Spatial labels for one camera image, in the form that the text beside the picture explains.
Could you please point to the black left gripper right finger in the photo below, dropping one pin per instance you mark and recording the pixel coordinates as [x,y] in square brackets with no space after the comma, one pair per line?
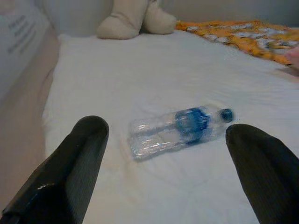
[268,177]

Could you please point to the cream plush toy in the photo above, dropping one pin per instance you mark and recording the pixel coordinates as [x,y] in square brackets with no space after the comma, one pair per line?
[121,23]

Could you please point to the white quilted mattress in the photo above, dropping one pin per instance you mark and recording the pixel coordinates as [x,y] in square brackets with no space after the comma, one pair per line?
[140,81]

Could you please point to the pink pillow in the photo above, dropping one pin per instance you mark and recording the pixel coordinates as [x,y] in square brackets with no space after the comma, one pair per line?
[294,57]

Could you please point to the clear plastic bottle blue label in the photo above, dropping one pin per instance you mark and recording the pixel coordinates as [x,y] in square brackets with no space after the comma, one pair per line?
[187,126]

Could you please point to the yellow cartoon egg print blanket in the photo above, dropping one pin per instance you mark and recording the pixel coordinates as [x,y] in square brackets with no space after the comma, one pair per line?
[233,35]

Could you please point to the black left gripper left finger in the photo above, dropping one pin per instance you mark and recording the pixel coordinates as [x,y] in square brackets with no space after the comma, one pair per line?
[65,168]

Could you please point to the grey printed headboard cushion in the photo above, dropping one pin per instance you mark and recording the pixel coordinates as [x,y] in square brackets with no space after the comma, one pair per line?
[18,46]

